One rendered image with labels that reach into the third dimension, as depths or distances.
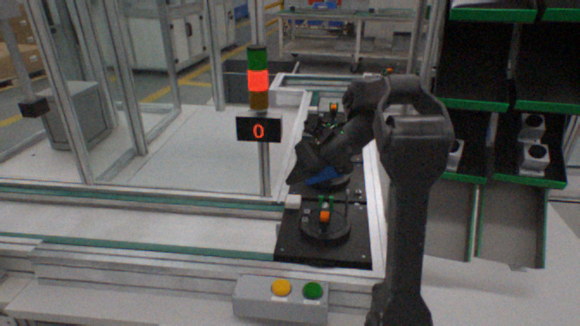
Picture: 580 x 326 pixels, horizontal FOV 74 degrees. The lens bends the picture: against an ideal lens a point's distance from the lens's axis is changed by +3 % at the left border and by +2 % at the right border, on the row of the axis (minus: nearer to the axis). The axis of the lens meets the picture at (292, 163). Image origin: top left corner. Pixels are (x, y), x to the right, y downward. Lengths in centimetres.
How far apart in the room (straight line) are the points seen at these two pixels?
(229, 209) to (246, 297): 36
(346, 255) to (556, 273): 58
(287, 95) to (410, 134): 170
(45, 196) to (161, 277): 56
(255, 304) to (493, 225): 58
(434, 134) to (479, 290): 72
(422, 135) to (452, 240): 56
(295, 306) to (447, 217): 42
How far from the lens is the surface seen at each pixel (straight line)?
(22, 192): 148
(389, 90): 51
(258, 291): 89
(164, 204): 124
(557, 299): 120
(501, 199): 105
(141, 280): 106
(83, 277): 113
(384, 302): 55
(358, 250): 98
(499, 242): 103
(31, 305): 118
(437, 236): 99
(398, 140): 45
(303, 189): 119
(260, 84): 97
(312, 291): 87
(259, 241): 108
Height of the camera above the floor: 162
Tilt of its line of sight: 29 degrees down
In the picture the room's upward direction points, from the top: straight up
